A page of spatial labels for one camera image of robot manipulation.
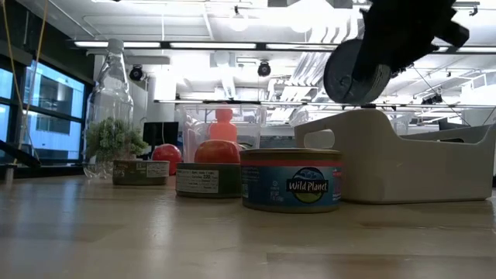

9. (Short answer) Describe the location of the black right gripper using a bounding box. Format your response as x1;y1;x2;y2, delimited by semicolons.
350;0;470;81

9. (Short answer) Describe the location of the yellow extension cord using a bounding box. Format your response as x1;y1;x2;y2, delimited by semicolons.
2;0;48;154

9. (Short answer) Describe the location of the dark crimson apple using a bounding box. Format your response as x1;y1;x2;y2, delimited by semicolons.
151;143;184;166

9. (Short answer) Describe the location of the teal label tuna can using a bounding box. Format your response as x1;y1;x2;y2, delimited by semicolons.
323;38;392;105

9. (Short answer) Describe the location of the green label tin can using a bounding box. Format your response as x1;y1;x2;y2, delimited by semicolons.
175;161;243;199

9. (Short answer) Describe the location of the orange plastic squeeze bottle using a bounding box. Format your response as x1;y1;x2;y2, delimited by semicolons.
208;108;239;143

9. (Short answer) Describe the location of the bright red apple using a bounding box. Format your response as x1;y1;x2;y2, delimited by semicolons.
194;139;244;164

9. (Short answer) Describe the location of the black computer monitor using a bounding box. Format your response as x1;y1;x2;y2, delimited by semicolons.
143;121;180;148

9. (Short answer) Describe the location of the olive label tin can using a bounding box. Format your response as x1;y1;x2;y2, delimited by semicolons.
112;159;171;187

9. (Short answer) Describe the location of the clear plastic storage bin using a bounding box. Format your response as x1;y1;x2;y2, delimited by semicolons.
175;103;268;164
288;105;412;136

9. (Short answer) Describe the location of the Wild Planet tuna can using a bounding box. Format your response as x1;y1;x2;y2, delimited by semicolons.
239;147;343;214

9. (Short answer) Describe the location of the clear plastic bottle white cap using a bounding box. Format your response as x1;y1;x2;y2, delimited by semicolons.
83;37;136;180

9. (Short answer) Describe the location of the black aluminium rig frame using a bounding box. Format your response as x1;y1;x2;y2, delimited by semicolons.
0;139;86;181

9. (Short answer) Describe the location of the green grape bunch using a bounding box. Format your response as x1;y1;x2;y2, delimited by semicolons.
84;115;149;162

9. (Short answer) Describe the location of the long ceiling light bar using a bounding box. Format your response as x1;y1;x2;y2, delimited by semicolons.
154;98;496;109
73;40;496;54

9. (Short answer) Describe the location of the light grey plastic tray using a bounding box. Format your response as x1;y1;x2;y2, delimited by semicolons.
293;108;496;205

